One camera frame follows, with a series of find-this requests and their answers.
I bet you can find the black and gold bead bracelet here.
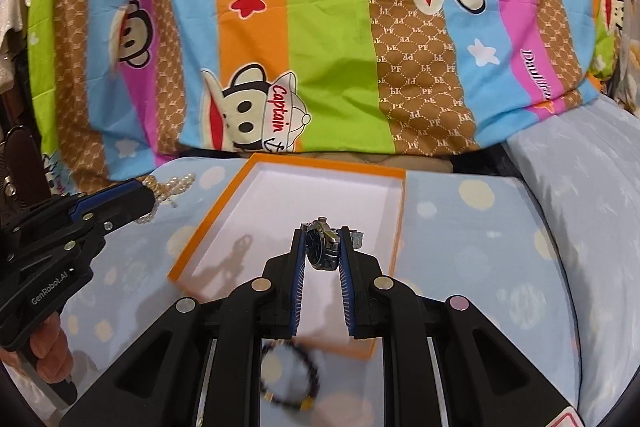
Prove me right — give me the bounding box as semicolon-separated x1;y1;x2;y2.
259;338;321;411

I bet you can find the white pearl necklace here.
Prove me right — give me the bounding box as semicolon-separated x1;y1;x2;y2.
134;171;198;226

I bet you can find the silver metal wristwatch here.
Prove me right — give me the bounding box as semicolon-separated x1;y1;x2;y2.
302;217;363;271

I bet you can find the colourful monkey cartoon quilt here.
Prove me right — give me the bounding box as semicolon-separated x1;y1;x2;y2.
27;0;639;193

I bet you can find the orange box white inside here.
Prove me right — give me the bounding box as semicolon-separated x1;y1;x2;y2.
167;152;407;362

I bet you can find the light blue planet bedsheet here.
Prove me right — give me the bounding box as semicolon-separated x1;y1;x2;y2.
61;158;582;426

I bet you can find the grey blue pillow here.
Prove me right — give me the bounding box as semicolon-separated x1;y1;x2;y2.
506;96;640;426

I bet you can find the person's left hand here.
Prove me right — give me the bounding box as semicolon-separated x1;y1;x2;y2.
29;312;74;384

